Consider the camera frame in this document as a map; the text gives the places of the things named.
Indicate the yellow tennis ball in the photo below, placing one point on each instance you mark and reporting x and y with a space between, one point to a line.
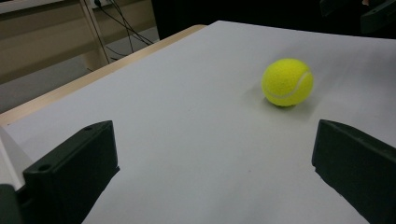
286 82

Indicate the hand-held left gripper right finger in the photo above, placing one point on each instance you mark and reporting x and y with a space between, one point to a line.
358 168

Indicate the light wooden shelf unit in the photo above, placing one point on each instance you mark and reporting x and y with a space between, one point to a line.
37 46

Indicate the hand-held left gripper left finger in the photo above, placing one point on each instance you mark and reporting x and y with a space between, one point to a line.
71 174

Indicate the white table sheet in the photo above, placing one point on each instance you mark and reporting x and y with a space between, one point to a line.
202 109

